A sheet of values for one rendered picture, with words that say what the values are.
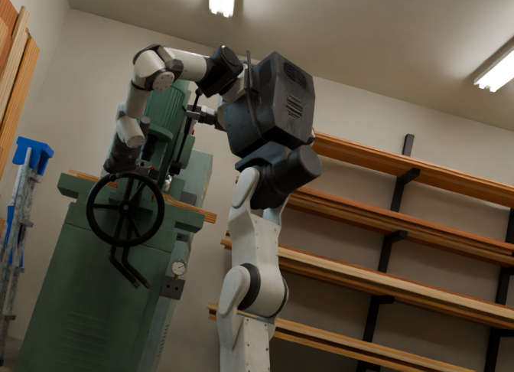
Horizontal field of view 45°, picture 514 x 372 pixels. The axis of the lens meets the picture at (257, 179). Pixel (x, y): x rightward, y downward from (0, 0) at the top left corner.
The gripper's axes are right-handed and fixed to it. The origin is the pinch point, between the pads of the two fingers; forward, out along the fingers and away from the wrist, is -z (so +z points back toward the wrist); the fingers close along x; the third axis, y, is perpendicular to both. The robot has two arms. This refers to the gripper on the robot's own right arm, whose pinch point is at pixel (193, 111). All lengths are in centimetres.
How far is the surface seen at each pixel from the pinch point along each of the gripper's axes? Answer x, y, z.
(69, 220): 44, 44, -34
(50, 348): 72, 83, -26
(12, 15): -156, 25, -128
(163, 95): -0.3, -2.7, -14.4
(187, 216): 35.0, 32.3, 9.6
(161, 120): 6.3, 6.2, -11.8
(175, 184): -0.6, 36.7, 2.4
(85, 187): 35, 33, -32
